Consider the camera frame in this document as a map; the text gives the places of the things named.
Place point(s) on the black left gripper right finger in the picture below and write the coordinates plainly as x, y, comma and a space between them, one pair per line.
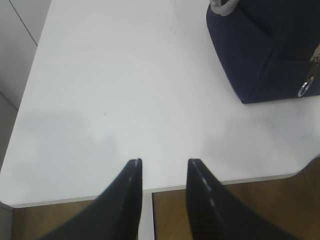
214, 213

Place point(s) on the navy blue lunch bag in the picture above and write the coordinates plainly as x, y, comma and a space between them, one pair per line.
269, 49

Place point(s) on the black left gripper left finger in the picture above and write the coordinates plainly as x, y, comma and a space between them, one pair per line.
114, 215

